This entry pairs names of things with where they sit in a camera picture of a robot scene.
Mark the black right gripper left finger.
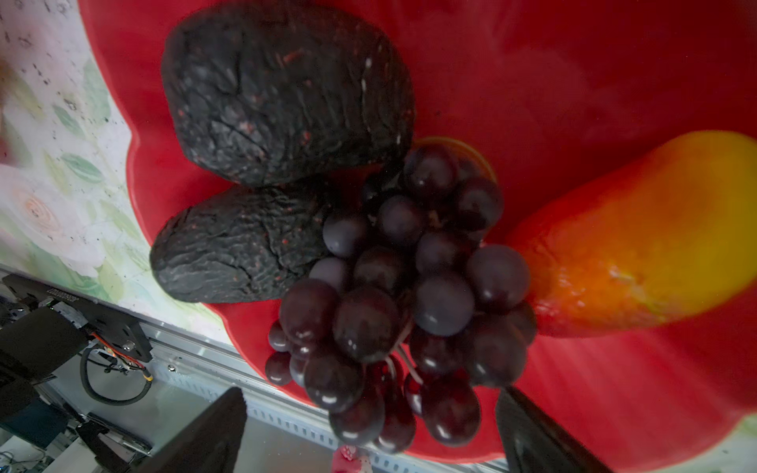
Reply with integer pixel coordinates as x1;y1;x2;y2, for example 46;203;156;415
136;387;248;473

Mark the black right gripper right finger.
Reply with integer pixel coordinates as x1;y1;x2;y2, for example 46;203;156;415
495;386;612;473

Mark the dark purple grape bunch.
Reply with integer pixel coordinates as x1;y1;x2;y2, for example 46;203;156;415
264;140;537;454

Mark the orange fruit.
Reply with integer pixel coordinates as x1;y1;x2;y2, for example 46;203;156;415
508;131;756;337

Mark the small pink object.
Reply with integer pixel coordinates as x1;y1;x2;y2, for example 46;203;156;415
330;445;374;473

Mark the dark avocado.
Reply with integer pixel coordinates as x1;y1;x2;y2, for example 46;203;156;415
161;1;415;187
150;179;340;304

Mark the red flower-shaped plate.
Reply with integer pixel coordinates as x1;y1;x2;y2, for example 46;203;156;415
80;1;756;472

